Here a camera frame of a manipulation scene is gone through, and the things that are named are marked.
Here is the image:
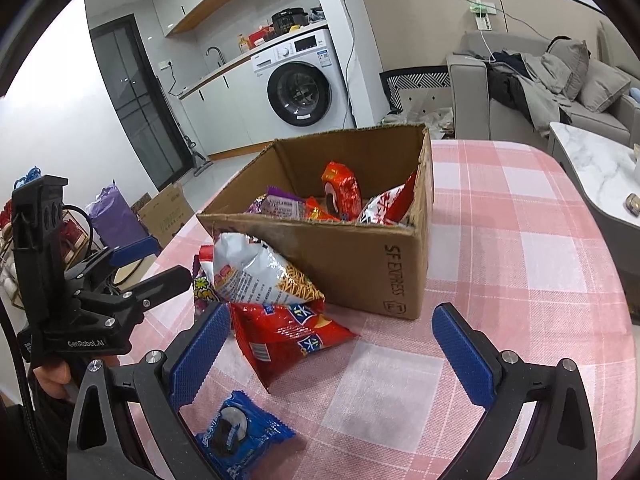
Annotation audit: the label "pink checked tablecloth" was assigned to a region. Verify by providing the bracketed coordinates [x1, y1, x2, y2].
[107, 139, 636, 480]

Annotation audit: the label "pile of clothes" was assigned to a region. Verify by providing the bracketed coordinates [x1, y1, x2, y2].
[487, 50, 573, 136]

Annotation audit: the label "white kitchen counter cabinets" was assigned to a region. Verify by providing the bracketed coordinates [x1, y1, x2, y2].
[179, 55, 271, 158]

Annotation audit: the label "marble coffee table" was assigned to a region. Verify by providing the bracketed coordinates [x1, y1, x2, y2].
[547, 121, 640, 326]

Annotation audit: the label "dark glass balcony door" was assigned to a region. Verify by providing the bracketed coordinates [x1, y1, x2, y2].
[90, 15, 193, 191]

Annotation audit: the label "red barcode snack packet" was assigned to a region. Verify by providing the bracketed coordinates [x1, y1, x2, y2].
[320, 161, 363, 221]

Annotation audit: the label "blue cookie packet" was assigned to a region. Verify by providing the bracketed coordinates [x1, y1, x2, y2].
[194, 391, 297, 480]

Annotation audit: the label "grey sofa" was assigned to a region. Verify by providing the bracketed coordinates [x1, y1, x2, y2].
[446, 20, 640, 151]

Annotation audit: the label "white crumpled plastic bag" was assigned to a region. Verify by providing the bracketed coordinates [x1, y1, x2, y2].
[382, 107, 456, 141]

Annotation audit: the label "brown cardboard box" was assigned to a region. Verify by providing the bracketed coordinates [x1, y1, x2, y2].
[196, 122, 435, 321]

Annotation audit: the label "purple white snack packet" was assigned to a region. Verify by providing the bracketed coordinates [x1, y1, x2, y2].
[245, 186, 307, 221]

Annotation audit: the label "person's left forearm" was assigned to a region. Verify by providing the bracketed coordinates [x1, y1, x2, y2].
[22, 390, 76, 480]

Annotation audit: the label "floor mop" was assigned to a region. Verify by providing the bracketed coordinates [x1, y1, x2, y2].
[181, 132, 213, 176]

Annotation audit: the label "grey sofa pillow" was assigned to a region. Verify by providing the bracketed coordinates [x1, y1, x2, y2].
[577, 57, 632, 113]
[547, 37, 591, 101]

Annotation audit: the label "red grey chip bag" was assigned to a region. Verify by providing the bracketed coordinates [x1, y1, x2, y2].
[355, 170, 418, 226]

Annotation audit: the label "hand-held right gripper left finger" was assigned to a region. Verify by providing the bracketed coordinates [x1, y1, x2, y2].
[66, 301, 232, 480]

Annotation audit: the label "silver noodle snack bag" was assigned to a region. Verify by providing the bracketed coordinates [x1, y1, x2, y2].
[200, 232, 326, 307]

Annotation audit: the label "person's left hand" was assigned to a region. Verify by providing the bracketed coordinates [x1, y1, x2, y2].
[29, 360, 75, 402]

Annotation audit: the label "white washing machine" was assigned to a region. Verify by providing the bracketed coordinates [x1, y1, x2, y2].
[250, 27, 351, 128]

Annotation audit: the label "purple plastic bag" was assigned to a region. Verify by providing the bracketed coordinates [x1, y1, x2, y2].
[85, 180, 148, 251]

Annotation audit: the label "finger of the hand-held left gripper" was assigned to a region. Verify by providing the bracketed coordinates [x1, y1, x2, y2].
[75, 266, 193, 326]
[66, 235, 161, 287]

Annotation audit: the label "wooden shoe rack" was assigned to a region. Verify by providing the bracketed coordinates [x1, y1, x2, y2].
[0, 200, 96, 311]

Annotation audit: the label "black white patterned basket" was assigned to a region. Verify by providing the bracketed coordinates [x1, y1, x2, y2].
[379, 66, 451, 116]

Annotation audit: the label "black pressure cooker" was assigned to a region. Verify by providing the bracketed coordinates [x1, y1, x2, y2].
[271, 7, 308, 36]

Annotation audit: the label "red silver chip bag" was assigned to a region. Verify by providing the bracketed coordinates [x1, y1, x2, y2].
[230, 300, 361, 393]

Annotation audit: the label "small red snack packet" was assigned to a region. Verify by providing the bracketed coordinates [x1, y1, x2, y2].
[305, 196, 341, 222]

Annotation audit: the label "printed floor cardboard box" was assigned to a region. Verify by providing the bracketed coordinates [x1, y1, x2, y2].
[131, 182, 196, 251]

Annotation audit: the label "purple candy bag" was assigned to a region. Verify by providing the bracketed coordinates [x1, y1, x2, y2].
[192, 255, 223, 303]

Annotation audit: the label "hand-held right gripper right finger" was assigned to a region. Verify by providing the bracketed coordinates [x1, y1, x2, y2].
[431, 303, 599, 480]

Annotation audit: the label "white power strip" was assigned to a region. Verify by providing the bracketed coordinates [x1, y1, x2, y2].
[469, 0, 498, 31]

